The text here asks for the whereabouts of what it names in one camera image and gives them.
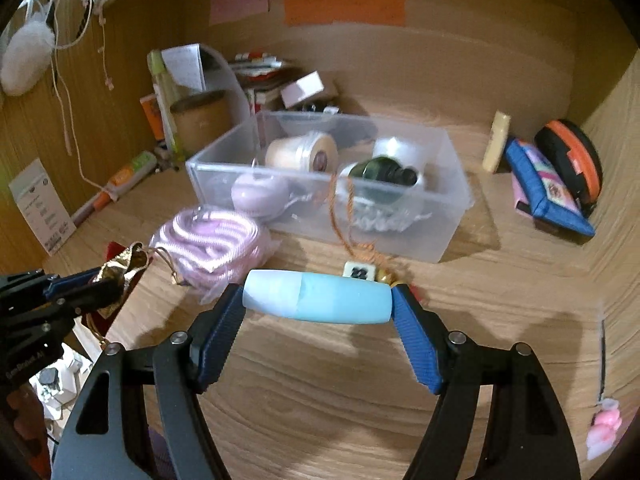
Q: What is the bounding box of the pink charm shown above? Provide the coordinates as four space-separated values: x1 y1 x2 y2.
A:
586 399 623 461

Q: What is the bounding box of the red cloth pouch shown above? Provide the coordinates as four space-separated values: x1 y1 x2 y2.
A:
80 241 132 346

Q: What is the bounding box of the white cord with clips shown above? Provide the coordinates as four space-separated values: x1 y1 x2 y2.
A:
97 0 116 92

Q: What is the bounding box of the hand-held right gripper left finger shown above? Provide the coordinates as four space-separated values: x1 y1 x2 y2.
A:
51 284 247 480

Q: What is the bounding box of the lilac round case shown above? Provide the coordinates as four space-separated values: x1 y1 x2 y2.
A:
231 172 292 218

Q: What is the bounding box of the cream tube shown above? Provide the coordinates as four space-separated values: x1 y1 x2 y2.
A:
481 111 512 173

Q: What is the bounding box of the light blue tube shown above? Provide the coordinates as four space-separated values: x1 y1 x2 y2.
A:
242 269 393 325

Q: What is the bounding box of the pink flat case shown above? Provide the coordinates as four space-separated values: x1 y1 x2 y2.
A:
511 175 536 217

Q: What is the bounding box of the dark green bottle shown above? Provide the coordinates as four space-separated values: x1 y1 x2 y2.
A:
345 156 418 206

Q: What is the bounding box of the white curved leaflet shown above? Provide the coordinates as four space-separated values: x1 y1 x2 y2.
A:
200 45 251 123

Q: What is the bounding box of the clear plastic storage box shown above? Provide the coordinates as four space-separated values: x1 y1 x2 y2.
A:
185 110 475 264

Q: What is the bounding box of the thin black strap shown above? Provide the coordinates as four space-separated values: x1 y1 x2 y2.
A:
597 317 608 406

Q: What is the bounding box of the white cable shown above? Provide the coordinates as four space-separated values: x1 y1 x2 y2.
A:
47 0 108 196

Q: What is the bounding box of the cream candle jar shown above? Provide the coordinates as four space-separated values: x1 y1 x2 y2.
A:
264 131 339 171

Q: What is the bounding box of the orange marker pen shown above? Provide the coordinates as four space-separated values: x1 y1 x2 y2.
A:
70 191 111 226

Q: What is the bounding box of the orange green squeeze bottle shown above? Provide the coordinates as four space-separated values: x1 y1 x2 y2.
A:
102 151 158 203

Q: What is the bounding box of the pink rope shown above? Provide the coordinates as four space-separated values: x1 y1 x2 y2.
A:
149 207 273 306

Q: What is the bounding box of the blue zip pouch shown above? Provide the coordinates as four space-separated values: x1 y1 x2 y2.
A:
502 138 597 237

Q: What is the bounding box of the pink paper note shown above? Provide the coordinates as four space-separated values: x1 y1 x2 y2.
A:
209 0 271 27

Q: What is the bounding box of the white fluffy ball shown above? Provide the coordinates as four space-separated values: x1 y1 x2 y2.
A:
0 2 57 97

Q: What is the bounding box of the stack of booklets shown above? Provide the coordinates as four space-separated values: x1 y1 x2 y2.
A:
229 51 296 111

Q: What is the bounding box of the black orange zip case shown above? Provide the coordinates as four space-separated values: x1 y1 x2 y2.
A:
534 119 603 218

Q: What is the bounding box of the white printed card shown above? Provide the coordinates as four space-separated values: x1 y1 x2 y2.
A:
9 157 77 257

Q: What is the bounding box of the orange paper note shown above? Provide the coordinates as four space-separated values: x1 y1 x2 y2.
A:
284 0 406 27

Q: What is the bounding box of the small white box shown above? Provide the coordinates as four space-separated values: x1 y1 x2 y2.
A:
280 71 327 107

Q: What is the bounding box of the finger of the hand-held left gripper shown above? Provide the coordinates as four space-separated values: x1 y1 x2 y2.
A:
0 277 122 333
0 269 101 306

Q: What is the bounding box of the tile charm on orange cord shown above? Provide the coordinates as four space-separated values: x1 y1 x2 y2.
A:
327 170 416 291

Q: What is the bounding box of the brown lidded mug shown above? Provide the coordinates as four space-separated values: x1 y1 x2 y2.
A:
170 90 233 158

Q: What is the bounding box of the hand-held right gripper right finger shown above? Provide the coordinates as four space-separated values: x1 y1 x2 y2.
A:
391 284 583 480

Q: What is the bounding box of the gold foil pouch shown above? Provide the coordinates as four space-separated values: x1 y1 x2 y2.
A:
97 242 151 318

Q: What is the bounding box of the wooden desktop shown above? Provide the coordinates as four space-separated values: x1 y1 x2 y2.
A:
42 95 640 480

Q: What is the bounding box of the white printed paper sheet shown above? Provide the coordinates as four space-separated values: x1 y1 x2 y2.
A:
161 44 207 93

